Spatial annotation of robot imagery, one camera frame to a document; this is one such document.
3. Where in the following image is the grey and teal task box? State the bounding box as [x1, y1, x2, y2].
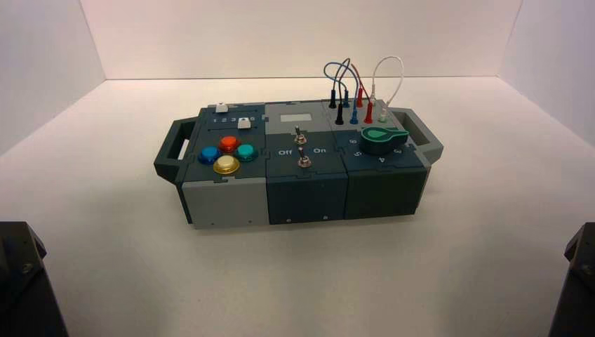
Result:
[153, 98, 445, 230]

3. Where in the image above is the blue jumper cable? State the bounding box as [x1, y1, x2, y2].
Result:
[323, 61, 360, 125]

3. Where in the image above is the teal dome push button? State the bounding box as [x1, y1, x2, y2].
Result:
[234, 143, 260, 163]

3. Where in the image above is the green rotary knob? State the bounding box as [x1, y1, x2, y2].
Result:
[359, 126, 410, 157]

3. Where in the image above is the red jumper cable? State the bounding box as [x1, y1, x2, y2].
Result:
[351, 62, 375, 125]

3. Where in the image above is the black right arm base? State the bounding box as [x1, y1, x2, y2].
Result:
[547, 222, 595, 337]

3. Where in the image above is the orange dome push button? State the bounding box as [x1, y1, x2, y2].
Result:
[218, 136, 241, 154]

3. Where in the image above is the white jumper cable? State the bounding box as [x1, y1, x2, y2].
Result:
[369, 55, 405, 124]

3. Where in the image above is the yellow dome push button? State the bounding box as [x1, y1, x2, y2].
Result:
[213, 155, 241, 176]

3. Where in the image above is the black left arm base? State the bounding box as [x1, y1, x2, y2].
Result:
[0, 221, 69, 337]

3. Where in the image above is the blue dome push button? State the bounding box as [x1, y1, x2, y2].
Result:
[197, 145, 223, 166]

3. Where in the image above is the black jumper cable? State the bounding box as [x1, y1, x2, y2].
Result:
[328, 58, 352, 126]

